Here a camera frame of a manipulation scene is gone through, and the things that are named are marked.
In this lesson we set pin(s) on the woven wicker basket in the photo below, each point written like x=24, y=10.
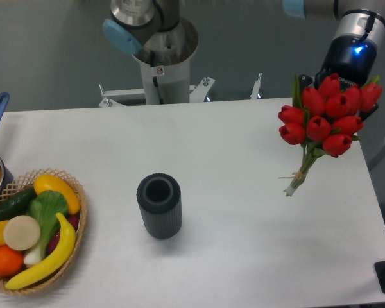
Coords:
x=25, y=181

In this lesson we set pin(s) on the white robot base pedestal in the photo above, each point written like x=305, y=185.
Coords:
x=164, y=61

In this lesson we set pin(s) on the red tulip bouquet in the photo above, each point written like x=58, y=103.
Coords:
x=324, y=120

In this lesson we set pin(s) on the dark green cucumber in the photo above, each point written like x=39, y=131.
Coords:
x=17, y=204

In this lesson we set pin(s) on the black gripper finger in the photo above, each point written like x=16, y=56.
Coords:
x=365, y=115

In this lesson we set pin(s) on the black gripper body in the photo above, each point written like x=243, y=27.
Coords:
x=350, y=58

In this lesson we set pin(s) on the orange fruit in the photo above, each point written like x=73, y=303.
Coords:
x=11, y=261

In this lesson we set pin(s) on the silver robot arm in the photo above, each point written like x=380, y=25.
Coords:
x=362, y=19

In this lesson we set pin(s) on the beige round disc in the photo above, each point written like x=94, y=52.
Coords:
x=21, y=232

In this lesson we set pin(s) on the purple red vegetable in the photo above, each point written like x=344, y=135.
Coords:
x=74, y=221

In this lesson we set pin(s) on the dark grey ribbed vase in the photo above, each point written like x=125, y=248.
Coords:
x=160, y=202

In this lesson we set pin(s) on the green bok choy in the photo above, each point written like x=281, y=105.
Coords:
x=44, y=209

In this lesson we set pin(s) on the yellow banana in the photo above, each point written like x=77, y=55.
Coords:
x=52, y=262

